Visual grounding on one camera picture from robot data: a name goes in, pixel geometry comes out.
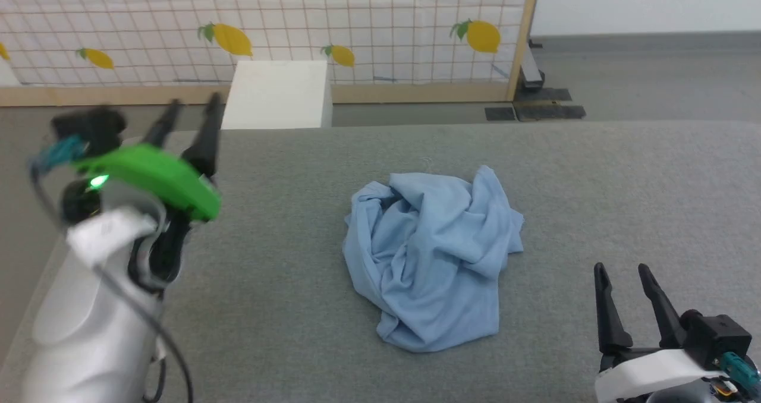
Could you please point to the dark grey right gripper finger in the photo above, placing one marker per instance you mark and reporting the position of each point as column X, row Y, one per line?
column 609, row 323
column 666, row 320

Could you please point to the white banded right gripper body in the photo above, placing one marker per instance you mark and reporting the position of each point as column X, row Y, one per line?
column 648, row 376

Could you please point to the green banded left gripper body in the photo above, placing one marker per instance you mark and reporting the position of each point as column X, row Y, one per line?
column 160, row 174

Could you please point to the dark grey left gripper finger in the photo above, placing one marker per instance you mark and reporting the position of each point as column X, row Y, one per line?
column 208, row 144
column 163, row 131

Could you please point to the light blue shirt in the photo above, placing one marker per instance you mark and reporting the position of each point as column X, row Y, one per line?
column 428, row 254

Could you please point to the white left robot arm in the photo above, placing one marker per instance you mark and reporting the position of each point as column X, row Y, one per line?
column 83, row 326

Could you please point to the white box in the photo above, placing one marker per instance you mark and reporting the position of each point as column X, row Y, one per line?
column 276, row 94

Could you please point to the large black floor mat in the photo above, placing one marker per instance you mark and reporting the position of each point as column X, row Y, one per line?
column 550, row 112

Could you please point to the small black floor mat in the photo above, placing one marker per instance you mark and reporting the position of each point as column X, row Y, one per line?
column 500, row 114

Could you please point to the grey metal stand foot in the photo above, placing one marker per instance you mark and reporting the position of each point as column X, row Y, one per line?
column 531, row 70

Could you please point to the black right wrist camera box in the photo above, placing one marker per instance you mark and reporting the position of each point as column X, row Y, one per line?
column 716, row 337

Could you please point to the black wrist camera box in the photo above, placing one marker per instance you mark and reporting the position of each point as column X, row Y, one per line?
column 716, row 337
column 95, row 126

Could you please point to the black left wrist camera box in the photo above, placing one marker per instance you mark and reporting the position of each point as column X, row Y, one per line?
column 95, row 126

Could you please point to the teal right camera connector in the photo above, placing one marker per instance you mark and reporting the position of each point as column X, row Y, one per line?
column 740, row 370

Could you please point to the teal camera connector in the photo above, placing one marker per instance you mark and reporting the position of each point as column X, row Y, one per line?
column 740, row 370
column 62, row 150

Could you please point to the teal left camera connector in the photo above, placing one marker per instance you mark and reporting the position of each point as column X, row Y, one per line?
column 62, row 150

